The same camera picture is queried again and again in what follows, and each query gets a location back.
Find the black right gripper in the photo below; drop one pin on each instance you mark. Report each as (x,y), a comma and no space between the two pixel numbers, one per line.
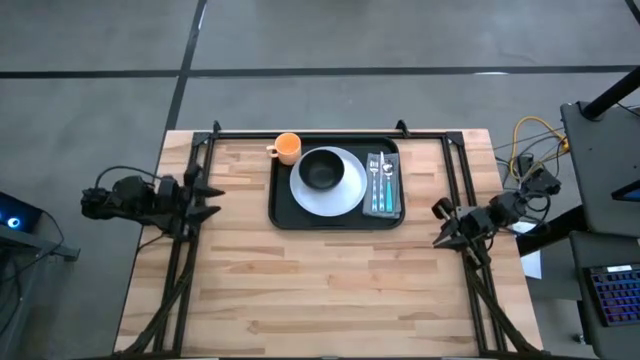
(472,224)

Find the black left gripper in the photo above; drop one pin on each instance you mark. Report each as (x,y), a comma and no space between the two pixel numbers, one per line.
(175,205)

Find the grey cloth napkin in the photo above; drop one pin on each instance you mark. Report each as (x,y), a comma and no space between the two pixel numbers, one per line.
(396,200)

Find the orange ceramic mug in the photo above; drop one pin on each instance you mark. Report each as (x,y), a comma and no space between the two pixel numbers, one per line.
(288,145)

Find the white round plate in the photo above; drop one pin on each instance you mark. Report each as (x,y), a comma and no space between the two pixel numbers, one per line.
(330,200)

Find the black round bowl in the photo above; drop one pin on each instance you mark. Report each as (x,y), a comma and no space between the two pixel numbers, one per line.
(321,170)

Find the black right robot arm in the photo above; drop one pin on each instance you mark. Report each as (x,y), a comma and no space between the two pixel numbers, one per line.
(510,207)

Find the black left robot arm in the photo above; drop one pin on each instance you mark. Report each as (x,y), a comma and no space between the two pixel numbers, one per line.
(130,197)

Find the black plastic serving tray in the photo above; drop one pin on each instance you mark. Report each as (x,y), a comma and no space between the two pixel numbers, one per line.
(280,215)

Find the white paper sheet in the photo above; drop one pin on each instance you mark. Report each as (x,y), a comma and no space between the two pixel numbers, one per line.
(532,265)

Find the dark keyboard desk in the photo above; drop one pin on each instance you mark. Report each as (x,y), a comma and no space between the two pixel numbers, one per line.
(590,250)

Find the dark grey desk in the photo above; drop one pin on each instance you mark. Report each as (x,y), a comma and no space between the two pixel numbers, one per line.
(600,165)

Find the grey metal stand leg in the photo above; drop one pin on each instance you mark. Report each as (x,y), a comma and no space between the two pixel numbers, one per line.
(45,245)

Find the black computer with blue light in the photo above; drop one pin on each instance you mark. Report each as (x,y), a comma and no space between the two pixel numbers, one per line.
(22,210)

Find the backlit computer keyboard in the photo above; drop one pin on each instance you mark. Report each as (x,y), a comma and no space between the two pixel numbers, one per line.
(617,295)

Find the dark tablet with blue edge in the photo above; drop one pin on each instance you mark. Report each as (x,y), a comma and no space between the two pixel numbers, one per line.
(630,192)

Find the black metal pole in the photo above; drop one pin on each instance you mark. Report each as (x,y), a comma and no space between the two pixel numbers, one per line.
(612,95)

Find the black aluminium table frame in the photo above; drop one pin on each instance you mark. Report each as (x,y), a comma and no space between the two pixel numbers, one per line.
(240,135)

